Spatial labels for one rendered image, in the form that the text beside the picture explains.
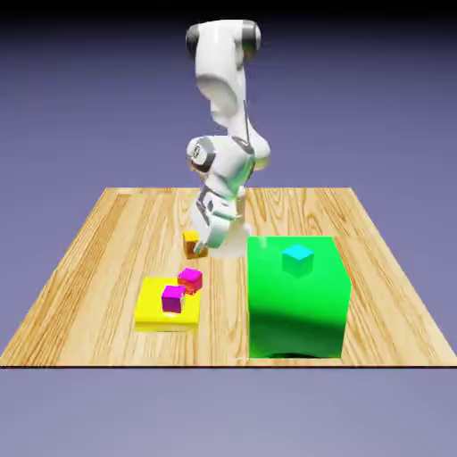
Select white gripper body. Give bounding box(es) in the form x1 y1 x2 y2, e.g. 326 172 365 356
202 208 238 250

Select small orange cube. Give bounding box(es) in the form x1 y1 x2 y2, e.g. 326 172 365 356
182 230 210 261

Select small magenta cube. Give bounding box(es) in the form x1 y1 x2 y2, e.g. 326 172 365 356
161 284 187 315
177 268 204 296

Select small cyan cube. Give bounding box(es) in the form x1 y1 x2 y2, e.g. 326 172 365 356
280 244 315 278

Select large yellow box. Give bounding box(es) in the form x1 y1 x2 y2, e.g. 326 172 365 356
134 276 201 334

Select large green box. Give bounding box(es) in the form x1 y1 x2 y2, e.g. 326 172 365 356
246 235 353 360

